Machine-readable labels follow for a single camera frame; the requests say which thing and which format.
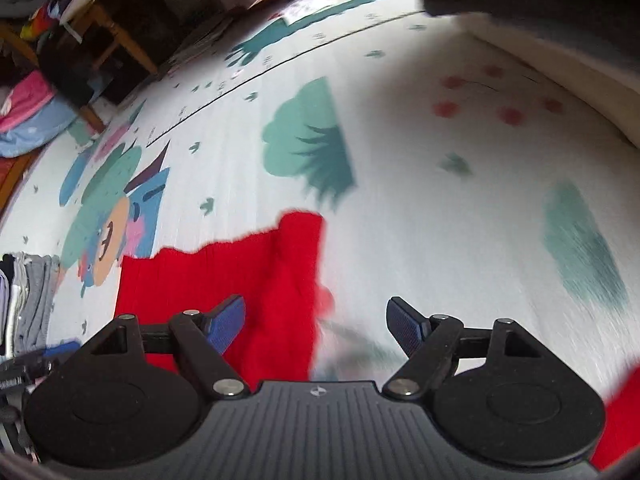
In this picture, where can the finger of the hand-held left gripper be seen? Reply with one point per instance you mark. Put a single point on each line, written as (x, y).
(62, 349)

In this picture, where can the wooden chair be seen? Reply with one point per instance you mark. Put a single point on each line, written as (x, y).
(122, 40)

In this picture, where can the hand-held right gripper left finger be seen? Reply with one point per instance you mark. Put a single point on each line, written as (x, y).
(227, 322)

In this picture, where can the white printed paper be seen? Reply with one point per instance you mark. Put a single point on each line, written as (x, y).
(300, 12)

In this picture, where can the red knitted sweater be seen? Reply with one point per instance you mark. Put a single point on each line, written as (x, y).
(265, 295)

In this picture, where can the printed play mat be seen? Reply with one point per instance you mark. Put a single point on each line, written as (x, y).
(400, 160)

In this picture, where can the stack of grey folded clothes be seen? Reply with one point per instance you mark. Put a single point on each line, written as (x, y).
(35, 300)

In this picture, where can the pink and blue cloth bundle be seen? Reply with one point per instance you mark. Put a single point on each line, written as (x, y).
(30, 115)

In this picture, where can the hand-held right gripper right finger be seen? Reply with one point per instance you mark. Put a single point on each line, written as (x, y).
(404, 325)

